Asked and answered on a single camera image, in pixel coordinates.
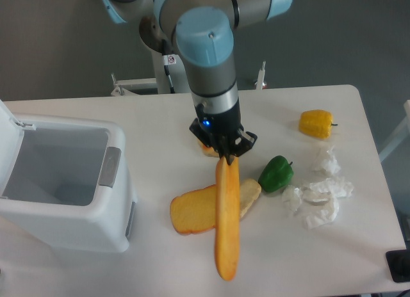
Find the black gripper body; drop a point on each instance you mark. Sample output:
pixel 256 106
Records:
pixel 230 119

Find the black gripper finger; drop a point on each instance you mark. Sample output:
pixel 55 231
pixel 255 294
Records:
pixel 211 133
pixel 240 143

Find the long orange baguette bread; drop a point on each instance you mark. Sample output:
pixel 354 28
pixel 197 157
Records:
pixel 227 226

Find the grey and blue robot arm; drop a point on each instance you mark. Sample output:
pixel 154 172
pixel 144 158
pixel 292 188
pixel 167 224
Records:
pixel 200 32

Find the small pale bread piece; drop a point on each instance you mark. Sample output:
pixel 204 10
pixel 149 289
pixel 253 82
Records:
pixel 250 191

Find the square toast bread slice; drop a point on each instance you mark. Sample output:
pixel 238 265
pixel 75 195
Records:
pixel 194 212

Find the round orange bun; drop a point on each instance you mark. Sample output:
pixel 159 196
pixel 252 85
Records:
pixel 208 151

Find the green bell pepper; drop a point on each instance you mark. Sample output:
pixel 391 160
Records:
pixel 276 174

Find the table clamp with red knob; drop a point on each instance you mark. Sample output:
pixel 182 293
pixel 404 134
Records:
pixel 260 83

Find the small crumpled white tissue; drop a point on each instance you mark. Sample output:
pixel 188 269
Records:
pixel 292 197

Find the yellow bell pepper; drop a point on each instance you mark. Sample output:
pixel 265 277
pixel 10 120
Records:
pixel 316 123

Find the upper crumpled white tissue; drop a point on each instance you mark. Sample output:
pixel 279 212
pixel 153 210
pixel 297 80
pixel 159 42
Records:
pixel 326 162

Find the large crumpled white tissue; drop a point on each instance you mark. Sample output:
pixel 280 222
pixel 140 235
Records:
pixel 324 196

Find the white trash bin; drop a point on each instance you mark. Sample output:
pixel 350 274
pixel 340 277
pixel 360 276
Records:
pixel 66 181

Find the black device at edge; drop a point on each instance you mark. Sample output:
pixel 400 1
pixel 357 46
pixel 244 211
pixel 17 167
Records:
pixel 398 263

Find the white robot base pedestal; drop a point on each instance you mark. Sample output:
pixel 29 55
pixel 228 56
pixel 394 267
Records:
pixel 169 70

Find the white metal frame right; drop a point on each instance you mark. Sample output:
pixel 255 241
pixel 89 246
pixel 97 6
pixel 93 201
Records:
pixel 399 134

